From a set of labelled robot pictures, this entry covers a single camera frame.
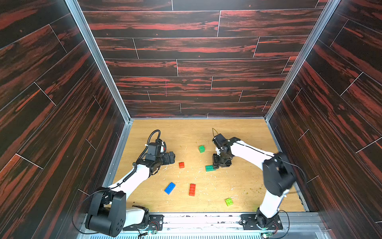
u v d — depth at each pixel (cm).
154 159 68
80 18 69
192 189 83
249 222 73
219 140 75
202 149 99
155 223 73
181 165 93
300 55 84
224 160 76
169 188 84
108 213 41
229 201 79
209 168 91
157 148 69
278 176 49
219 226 73
